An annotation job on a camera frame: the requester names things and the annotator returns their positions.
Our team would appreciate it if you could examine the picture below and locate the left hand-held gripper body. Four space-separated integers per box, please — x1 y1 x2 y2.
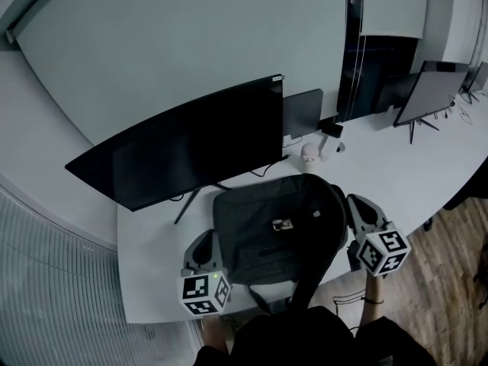
178 263 233 318

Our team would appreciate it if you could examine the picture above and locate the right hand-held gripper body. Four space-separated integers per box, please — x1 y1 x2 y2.
346 221 413 278

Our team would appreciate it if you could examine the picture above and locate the dark grey backpack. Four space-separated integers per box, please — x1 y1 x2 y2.
212 172 350 316

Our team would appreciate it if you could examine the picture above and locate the person's right forearm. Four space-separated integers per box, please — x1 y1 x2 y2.
359 271 386 330

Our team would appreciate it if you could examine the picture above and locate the person's left forearm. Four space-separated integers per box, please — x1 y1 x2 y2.
201 316 230 355

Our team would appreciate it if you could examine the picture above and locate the white desk gadget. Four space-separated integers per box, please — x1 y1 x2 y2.
318 135 346 164

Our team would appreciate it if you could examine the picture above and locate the printed picture tag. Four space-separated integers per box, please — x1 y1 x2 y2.
271 217 295 233

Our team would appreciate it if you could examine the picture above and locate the white cup with lid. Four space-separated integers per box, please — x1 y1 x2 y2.
300 142 319 173

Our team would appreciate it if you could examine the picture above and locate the black desktop box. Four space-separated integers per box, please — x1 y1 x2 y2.
319 119 345 138

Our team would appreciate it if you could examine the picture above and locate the large curved black monitor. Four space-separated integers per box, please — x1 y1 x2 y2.
64 73 287 225

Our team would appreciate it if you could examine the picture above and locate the person's black clothing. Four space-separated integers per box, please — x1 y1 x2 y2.
194 305 439 366

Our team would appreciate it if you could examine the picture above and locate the black monitor on tripod stand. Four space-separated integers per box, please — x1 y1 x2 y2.
392 66 470 145

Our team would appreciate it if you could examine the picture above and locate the dark monitor behind tripod monitor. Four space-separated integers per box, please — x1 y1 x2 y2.
423 60 470 72

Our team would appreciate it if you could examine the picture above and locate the small black monitor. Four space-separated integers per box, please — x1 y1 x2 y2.
460 61 488 105

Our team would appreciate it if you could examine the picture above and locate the small white roller blind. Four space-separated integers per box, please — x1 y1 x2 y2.
359 0 431 40

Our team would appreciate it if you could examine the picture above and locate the large white roller blind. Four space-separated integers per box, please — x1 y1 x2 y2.
5 0 351 160

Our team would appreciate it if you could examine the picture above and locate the black floor cable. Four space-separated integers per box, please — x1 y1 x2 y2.
331 289 368 320

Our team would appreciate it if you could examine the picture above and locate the black monitor cable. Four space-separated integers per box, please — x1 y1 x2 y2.
246 153 292 178

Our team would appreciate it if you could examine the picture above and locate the white cable loop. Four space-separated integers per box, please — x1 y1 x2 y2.
456 106 474 126

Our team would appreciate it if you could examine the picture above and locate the white blind cord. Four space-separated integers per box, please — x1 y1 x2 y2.
352 0 368 118

